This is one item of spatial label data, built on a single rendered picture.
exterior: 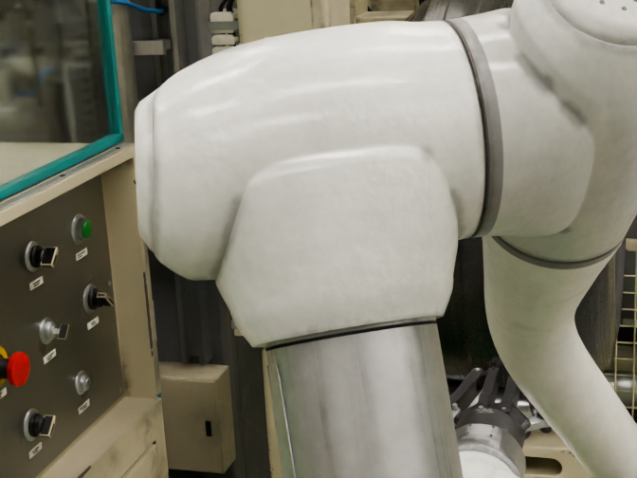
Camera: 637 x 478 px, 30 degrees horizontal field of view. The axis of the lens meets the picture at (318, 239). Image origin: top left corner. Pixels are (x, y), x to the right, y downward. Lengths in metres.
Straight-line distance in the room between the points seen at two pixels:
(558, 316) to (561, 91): 0.23
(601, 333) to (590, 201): 0.80
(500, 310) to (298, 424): 0.25
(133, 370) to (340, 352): 1.10
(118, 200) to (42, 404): 0.30
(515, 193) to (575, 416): 0.31
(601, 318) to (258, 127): 0.92
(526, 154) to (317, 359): 0.16
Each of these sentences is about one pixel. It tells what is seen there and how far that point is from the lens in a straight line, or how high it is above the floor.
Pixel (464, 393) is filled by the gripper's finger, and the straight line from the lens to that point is 1.38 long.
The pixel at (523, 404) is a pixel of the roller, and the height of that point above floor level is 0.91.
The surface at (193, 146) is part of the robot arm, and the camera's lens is 0.64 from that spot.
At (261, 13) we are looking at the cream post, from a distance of 1.64.
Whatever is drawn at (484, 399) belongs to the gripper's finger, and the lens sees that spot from 1.36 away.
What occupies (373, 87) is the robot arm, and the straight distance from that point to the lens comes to 0.65.
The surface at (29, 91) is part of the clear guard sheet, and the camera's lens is 1.44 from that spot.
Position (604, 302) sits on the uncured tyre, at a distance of 1.49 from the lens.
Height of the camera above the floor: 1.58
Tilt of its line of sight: 16 degrees down
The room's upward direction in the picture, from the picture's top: 3 degrees counter-clockwise
